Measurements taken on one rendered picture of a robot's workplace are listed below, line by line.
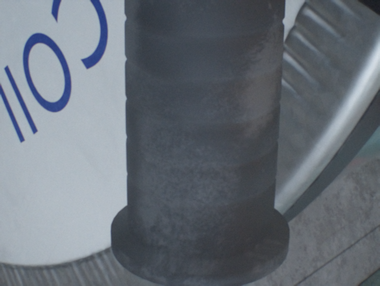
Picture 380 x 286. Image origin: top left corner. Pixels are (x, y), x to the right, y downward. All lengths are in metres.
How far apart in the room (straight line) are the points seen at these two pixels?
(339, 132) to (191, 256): 0.21
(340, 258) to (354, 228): 0.10
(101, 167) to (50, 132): 0.06
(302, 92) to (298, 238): 1.59
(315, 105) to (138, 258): 0.21
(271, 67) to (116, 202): 0.37
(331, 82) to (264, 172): 0.20
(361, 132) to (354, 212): 1.72
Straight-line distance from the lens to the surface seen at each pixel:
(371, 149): 0.53
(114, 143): 0.51
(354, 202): 2.13
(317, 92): 0.38
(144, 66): 0.17
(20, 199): 0.64
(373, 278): 2.17
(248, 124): 0.17
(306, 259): 1.98
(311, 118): 0.39
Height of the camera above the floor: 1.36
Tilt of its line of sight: 50 degrees down
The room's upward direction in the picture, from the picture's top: 78 degrees clockwise
